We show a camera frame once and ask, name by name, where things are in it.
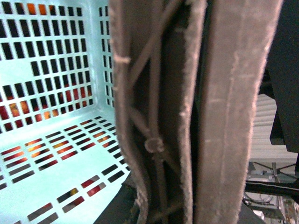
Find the brown basket handle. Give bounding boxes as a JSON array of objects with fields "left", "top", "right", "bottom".
[{"left": 108, "top": 0, "right": 283, "bottom": 224}]

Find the light blue plastic basket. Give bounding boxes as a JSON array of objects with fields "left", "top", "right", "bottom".
[{"left": 0, "top": 0, "right": 129, "bottom": 224}]

